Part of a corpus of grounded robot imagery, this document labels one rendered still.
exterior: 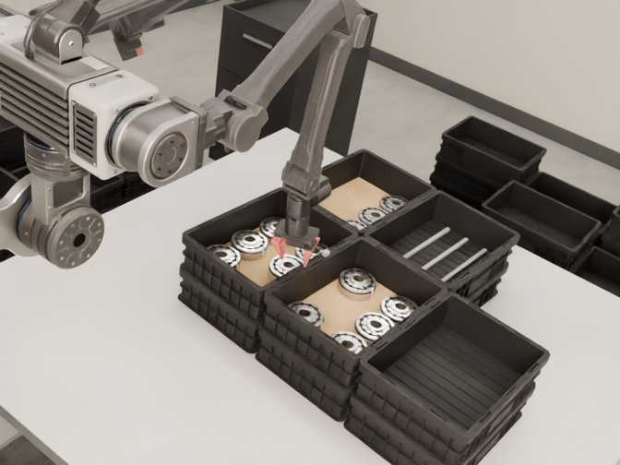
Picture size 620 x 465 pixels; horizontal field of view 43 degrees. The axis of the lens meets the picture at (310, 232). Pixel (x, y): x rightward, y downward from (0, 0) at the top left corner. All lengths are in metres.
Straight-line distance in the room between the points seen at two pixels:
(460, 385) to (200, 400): 0.63
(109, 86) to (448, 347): 1.10
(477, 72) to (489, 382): 3.59
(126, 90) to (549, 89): 4.04
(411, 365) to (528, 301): 0.67
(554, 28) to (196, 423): 3.78
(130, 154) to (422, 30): 4.27
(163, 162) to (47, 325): 0.87
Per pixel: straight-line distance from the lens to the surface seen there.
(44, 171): 1.60
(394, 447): 1.90
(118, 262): 2.36
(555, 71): 5.19
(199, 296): 2.15
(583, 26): 5.08
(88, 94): 1.42
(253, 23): 3.60
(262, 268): 2.17
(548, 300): 2.60
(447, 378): 2.00
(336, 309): 2.09
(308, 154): 1.82
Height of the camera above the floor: 2.17
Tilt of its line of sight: 35 degrees down
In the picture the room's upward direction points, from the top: 11 degrees clockwise
